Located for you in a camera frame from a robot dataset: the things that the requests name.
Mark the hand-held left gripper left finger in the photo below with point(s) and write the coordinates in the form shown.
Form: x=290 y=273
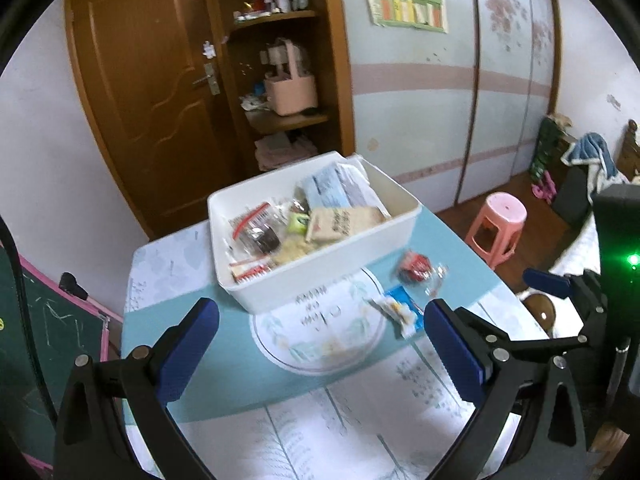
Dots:
x=185 y=352

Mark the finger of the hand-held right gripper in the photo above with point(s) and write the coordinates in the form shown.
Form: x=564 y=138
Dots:
x=560 y=343
x=550 y=282

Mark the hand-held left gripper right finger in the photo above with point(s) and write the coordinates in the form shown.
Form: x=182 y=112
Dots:
x=452 y=355

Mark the white plastic storage box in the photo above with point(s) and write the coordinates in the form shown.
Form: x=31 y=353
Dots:
x=350 y=255

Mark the green yellow snack packet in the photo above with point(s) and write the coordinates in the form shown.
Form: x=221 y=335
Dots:
x=298 y=223

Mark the beige cracker packet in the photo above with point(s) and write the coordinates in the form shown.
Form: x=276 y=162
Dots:
x=340 y=222

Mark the teal printed table cover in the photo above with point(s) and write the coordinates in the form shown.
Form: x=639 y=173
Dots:
x=235 y=350

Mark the black boxy object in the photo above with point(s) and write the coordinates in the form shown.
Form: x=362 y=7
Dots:
x=572 y=195

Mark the blue white snack packet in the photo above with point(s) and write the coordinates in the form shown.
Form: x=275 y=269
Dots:
x=402 y=307

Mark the clear empty wrapper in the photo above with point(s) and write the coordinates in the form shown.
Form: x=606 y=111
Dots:
x=436 y=280

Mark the pink plastic stool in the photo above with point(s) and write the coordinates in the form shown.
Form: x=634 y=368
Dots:
x=497 y=225

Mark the pink small toy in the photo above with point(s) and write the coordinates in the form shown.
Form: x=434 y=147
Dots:
x=544 y=189

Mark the blue white towel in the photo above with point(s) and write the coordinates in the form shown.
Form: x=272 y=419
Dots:
x=592 y=152

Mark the red snack packet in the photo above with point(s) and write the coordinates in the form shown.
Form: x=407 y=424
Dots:
x=415 y=265

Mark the red white strip packet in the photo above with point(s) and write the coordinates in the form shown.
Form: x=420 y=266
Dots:
x=248 y=270

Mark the green printed box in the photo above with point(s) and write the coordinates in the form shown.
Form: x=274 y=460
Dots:
x=547 y=147

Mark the black clip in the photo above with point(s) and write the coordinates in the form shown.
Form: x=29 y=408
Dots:
x=74 y=284

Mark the dark chocolate cake packet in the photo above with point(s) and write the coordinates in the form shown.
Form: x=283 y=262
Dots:
x=262 y=240

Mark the red striped clear packet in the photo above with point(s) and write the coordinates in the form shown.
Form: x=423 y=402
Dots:
x=247 y=220

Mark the white crinkled packet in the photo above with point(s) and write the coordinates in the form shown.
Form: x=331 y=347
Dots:
x=362 y=185

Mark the floral sliding wardrobe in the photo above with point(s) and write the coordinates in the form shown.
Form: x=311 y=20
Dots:
x=415 y=125

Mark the light blue printed packet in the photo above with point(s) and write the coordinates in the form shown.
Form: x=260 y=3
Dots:
x=325 y=187

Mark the brown wooden door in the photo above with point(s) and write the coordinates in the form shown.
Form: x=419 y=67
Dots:
x=145 y=110

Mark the blue small toy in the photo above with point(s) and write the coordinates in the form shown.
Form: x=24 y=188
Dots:
x=257 y=91

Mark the pink plastic basket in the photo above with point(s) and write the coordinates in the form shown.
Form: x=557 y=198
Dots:
x=292 y=95

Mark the wooden corner shelf unit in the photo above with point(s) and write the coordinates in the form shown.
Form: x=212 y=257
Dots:
x=340 y=85

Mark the white sticker on door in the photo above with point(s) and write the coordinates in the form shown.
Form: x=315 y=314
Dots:
x=208 y=50

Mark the grey white stuffed item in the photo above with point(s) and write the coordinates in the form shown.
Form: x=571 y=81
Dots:
x=272 y=55

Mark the red white small box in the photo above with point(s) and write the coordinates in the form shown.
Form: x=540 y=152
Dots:
x=261 y=2

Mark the green chalkboard with pink frame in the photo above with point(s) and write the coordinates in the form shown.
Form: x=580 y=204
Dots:
x=30 y=360

